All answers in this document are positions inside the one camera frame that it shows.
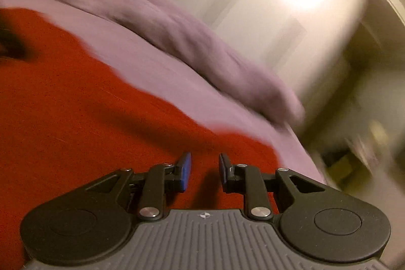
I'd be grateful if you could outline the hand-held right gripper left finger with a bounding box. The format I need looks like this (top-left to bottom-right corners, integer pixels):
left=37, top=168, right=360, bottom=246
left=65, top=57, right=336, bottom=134
left=85, top=152, right=193, bottom=222

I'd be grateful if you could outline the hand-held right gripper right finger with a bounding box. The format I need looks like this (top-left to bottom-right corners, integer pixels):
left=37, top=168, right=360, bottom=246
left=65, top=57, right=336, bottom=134
left=219, top=153, right=327, bottom=222

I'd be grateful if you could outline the red coat with silver buttons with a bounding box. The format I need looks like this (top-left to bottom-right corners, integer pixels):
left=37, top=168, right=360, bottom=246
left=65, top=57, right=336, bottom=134
left=0, top=7, right=279, bottom=261

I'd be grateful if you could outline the purple bed sheet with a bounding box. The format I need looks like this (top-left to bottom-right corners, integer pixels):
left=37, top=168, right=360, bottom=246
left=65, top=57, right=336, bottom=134
left=0, top=0, right=326, bottom=185

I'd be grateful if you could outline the purple crumpled duvet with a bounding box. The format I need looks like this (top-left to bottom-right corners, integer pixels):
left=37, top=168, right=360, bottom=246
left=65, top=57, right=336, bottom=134
left=22, top=0, right=306, bottom=131

